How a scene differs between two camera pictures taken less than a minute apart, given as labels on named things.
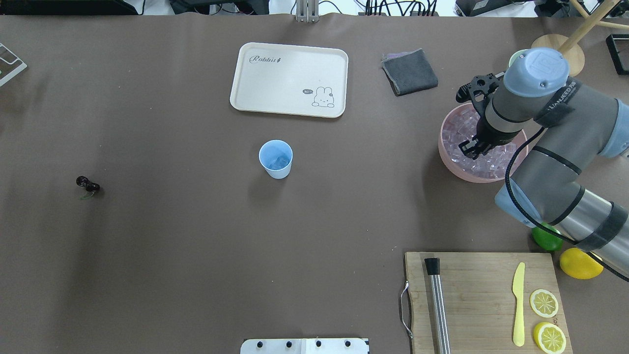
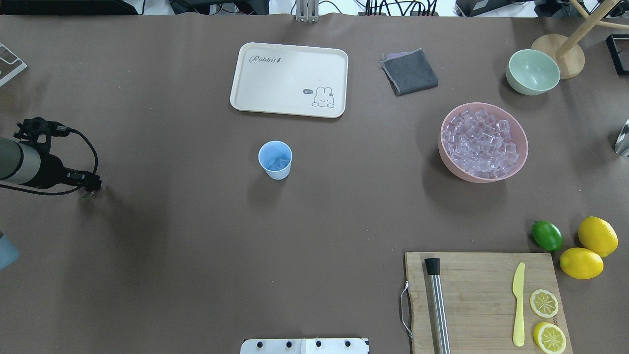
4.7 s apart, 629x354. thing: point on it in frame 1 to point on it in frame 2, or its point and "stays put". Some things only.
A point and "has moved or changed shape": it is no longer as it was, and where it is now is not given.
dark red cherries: x=83 y=181 has moved or changed shape
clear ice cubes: x=459 y=128 stays put
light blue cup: x=276 y=156 stays put
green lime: x=546 y=239 stays put
